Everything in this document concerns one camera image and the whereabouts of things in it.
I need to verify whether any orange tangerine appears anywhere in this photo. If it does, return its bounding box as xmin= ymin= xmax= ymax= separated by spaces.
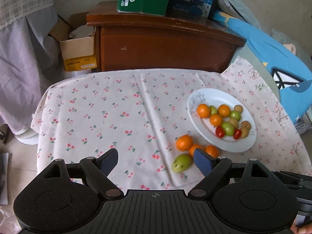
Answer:
xmin=217 ymin=104 xmax=231 ymax=118
xmin=197 ymin=104 xmax=211 ymax=118
xmin=205 ymin=145 xmax=220 ymax=158
xmin=209 ymin=114 xmax=223 ymax=127
xmin=188 ymin=144 xmax=205 ymax=157
xmin=175 ymin=135 xmax=193 ymax=152

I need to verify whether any large green jujube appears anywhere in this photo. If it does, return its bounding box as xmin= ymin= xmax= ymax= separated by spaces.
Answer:
xmin=171 ymin=154 xmax=193 ymax=173

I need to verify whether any red cherry tomato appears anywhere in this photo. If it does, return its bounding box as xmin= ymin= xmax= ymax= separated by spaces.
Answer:
xmin=233 ymin=129 xmax=242 ymax=140
xmin=215 ymin=126 xmax=225 ymax=138

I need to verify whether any red cherry tomato front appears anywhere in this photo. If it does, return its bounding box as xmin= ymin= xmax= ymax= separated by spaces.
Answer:
xmin=233 ymin=129 xmax=242 ymax=140

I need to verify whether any brownish jujube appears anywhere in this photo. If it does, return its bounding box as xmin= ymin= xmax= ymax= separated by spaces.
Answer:
xmin=241 ymin=121 xmax=252 ymax=130
xmin=233 ymin=105 xmax=243 ymax=113

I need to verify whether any small green jujube alone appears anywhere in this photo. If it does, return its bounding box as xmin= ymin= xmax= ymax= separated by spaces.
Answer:
xmin=209 ymin=105 xmax=218 ymax=115

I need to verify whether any person's right hand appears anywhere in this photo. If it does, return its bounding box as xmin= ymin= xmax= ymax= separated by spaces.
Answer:
xmin=290 ymin=223 xmax=312 ymax=234

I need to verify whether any green jujube on plate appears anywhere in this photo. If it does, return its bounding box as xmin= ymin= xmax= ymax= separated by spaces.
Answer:
xmin=222 ymin=122 xmax=235 ymax=136

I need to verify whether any brown jujube plate front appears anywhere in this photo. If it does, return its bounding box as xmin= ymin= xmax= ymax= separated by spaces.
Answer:
xmin=240 ymin=127 xmax=249 ymax=138

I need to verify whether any brown jujube plate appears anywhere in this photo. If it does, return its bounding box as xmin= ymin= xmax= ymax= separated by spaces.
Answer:
xmin=240 ymin=127 xmax=249 ymax=138
xmin=227 ymin=118 xmax=238 ymax=129

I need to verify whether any brown jujube plate middle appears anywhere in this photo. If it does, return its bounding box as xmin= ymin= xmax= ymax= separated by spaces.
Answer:
xmin=227 ymin=118 xmax=238 ymax=129

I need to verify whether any green jujube plate back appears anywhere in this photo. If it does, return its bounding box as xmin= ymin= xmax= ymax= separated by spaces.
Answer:
xmin=230 ymin=110 xmax=241 ymax=121

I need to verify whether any white floral plate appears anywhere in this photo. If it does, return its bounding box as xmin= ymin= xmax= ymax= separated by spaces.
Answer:
xmin=187 ymin=88 xmax=256 ymax=153

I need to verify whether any cherry print tablecloth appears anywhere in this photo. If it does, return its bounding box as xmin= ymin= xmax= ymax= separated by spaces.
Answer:
xmin=31 ymin=58 xmax=311 ymax=191

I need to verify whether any blue shark plush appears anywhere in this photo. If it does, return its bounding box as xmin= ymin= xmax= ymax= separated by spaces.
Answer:
xmin=213 ymin=11 xmax=311 ymax=124

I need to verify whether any open cardboard box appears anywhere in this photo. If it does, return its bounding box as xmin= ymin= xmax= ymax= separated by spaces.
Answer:
xmin=50 ymin=12 xmax=97 ymax=74

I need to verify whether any checked hanging cloth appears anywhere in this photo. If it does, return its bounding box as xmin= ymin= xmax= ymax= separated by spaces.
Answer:
xmin=1 ymin=0 xmax=59 ymax=135

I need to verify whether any brown wooden cabinet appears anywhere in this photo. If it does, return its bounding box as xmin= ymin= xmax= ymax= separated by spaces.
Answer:
xmin=86 ymin=2 xmax=245 ymax=73

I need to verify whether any grey cushion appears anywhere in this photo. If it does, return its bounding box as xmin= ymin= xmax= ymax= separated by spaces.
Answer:
xmin=218 ymin=0 xmax=261 ymax=30

